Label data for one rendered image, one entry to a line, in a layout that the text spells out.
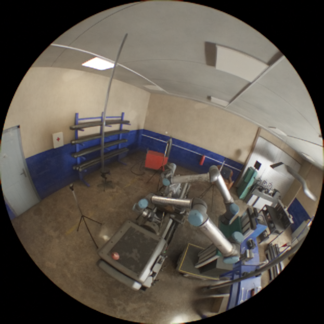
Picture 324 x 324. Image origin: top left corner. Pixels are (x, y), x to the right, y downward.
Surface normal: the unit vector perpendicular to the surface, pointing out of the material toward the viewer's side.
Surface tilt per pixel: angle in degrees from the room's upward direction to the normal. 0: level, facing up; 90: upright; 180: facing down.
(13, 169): 90
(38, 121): 90
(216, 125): 90
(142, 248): 0
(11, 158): 90
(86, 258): 0
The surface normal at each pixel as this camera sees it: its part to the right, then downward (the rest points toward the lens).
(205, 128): -0.38, 0.32
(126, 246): 0.22, -0.88
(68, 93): 0.90, 0.35
